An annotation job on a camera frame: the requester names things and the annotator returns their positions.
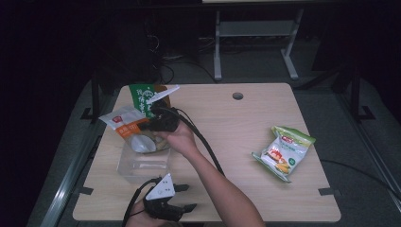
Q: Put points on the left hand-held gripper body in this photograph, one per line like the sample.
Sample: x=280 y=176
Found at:
x=162 y=189

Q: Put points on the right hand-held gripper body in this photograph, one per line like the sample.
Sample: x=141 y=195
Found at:
x=164 y=121

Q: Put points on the white and orange snack packet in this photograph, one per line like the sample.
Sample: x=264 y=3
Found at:
x=124 y=121

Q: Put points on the beige snack packet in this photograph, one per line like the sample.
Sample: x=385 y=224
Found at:
x=162 y=145

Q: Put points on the clear plastic container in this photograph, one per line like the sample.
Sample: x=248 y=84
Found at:
x=142 y=167

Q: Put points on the green braised spice packet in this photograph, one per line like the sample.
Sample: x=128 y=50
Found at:
x=140 y=96

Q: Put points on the person's right hand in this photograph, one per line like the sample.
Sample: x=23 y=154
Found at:
x=181 y=140

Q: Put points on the person's left hand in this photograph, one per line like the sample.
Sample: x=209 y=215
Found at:
x=138 y=220

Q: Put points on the black metal stand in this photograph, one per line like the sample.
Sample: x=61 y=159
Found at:
x=356 y=101
x=95 y=101

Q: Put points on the green and white snack packet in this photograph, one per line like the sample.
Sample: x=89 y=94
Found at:
x=283 y=154

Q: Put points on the white metal stand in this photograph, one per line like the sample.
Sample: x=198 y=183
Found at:
x=255 y=28

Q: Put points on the black table bracket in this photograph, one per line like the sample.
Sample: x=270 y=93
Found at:
x=327 y=191
x=85 y=190

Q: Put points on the metal floor rail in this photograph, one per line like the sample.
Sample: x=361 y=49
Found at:
x=67 y=186
x=378 y=160

